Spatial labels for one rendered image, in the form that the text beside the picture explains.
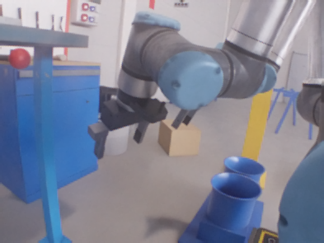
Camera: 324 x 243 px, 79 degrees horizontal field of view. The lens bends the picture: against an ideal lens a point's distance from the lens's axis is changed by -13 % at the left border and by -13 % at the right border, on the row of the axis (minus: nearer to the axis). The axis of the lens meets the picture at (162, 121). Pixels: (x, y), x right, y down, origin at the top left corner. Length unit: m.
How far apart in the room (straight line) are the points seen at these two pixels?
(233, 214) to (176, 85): 1.04
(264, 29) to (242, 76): 0.09
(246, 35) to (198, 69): 0.13
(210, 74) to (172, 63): 0.06
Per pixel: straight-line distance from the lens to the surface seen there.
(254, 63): 0.42
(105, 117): 0.50
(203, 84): 0.33
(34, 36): 0.75
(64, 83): 1.62
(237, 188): 1.47
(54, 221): 1.27
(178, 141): 2.43
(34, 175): 1.65
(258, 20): 0.41
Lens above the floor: 0.98
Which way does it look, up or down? 15 degrees down
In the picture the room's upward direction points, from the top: 6 degrees clockwise
